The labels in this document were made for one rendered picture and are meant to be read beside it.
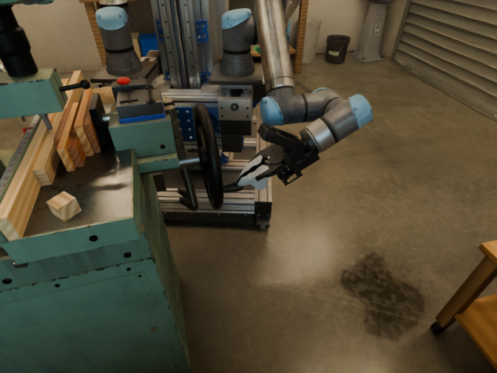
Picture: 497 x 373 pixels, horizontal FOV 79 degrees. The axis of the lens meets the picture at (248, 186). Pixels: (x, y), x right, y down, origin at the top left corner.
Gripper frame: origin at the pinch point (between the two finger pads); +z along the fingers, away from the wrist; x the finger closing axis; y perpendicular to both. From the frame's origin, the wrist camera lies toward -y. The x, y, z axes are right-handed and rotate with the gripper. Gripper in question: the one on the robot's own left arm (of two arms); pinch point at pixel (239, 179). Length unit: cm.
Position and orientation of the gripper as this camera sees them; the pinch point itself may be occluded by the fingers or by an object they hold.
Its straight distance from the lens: 76.4
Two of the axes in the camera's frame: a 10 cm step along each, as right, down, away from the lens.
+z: -8.4, 5.3, 1.3
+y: 4.7, 5.8, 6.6
